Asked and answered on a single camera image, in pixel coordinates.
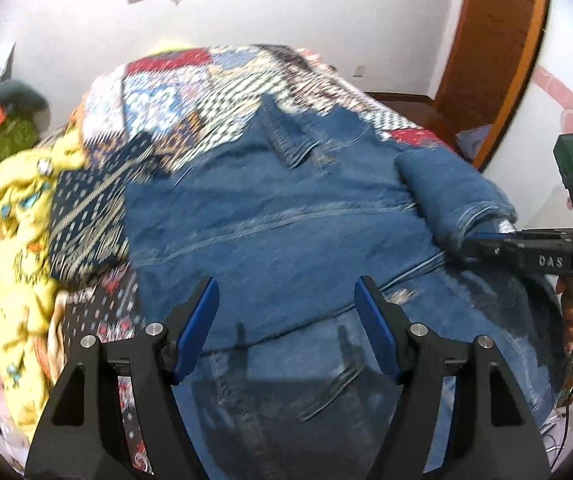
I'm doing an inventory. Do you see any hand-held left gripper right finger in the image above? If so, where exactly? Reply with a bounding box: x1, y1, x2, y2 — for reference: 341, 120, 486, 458
355, 275, 552, 480

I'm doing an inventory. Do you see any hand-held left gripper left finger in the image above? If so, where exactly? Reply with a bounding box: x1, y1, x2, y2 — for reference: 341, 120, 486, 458
24, 276, 220, 480

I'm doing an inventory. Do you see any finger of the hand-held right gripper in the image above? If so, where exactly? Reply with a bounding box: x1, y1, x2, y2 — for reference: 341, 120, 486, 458
461, 230, 510, 264

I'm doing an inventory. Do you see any blue denim jacket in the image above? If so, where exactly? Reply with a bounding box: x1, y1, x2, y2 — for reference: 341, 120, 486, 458
124, 95, 567, 480

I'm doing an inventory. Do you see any pale blue bag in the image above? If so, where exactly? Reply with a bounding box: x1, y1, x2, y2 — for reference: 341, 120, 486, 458
459, 125, 492, 162

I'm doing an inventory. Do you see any yellow cartoon blanket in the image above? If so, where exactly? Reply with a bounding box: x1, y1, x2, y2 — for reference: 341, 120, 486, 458
0, 125, 87, 441

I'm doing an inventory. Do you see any wooden door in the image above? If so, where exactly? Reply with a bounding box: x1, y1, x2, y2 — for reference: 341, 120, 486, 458
431, 0, 552, 171

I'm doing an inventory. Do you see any patchwork printed bed sheet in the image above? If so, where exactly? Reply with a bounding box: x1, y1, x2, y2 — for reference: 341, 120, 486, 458
31, 45, 462, 480

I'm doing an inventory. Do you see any green cloth covered table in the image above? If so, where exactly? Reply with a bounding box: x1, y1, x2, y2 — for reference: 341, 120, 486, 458
0, 110, 40, 191

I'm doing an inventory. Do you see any yellow cushion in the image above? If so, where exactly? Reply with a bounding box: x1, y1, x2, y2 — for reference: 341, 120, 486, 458
144, 36, 192, 58

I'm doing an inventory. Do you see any grey cushion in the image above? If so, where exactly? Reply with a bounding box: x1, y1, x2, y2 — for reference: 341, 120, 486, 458
0, 80, 50, 117

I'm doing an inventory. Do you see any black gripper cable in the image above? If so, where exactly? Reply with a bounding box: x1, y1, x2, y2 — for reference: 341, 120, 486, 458
541, 375, 573, 461

